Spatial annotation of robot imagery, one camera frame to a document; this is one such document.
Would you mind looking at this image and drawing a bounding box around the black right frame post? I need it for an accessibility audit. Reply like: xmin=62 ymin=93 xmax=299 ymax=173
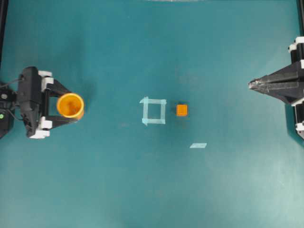
xmin=296 ymin=0 xmax=304 ymax=37

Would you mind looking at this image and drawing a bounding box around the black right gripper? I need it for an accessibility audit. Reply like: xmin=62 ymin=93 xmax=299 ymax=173
xmin=248 ymin=37 xmax=304 ymax=139

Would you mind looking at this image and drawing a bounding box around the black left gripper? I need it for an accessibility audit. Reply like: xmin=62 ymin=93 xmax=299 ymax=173
xmin=17 ymin=66 xmax=78 ymax=139

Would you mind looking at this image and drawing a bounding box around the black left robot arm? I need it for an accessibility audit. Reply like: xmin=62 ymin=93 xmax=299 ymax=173
xmin=0 ymin=66 xmax=85 ymax=139

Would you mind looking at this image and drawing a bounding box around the orange plastic cup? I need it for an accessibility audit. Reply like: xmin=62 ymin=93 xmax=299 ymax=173
xmin=57 ymin=93 xmax=85 ymax=120

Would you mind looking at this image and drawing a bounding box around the black left frame post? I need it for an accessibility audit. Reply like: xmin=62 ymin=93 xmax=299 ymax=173
xmin=0 ymin=0 xmax=9 ymax=62

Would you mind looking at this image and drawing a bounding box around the light blue tape square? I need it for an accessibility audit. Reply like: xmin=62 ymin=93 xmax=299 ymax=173
xmin=140 ymin=96 xmax=167 ymax=126

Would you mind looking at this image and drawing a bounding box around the light blue tape strip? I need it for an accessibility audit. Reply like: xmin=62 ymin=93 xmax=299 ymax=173
xmin=190 ymin=142 xmax=207 ymax=149

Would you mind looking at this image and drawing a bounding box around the small orange cube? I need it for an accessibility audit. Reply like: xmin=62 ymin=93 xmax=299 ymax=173
xmin=176 ymin=104 xmax=188 ymax=117

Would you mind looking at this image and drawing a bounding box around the black frame post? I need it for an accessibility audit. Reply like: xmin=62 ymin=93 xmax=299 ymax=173
xmin=0 ymin=0 xmax=9 ymax=62
xmin=296 ymin=0 xmax=304 ymax=37

